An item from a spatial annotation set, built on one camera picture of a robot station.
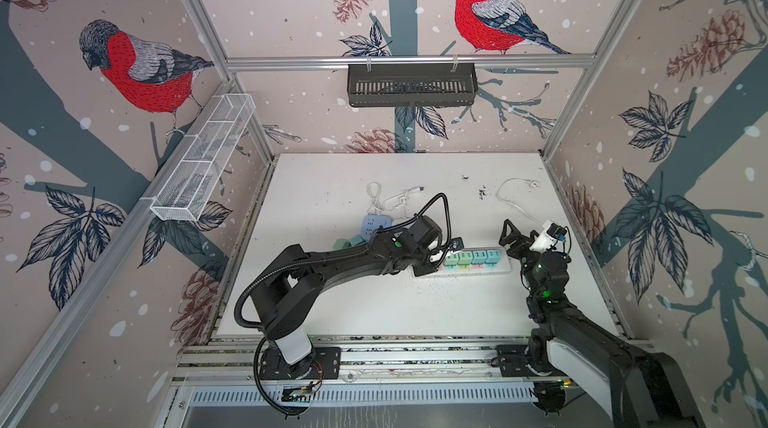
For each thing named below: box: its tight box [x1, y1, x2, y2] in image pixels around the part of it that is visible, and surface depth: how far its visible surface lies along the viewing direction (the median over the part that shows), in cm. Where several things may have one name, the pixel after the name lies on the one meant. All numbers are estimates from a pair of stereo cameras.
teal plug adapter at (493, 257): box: [484, 249, 501, 266], surface depth 87 cm
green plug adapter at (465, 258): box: [457, 251, 474, 267], surface depth 87 cm
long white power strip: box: [436, 246, 512, 278], surface depth 89 cm
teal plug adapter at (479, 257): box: [471, 250, 488, 266], surface depth 87 cm
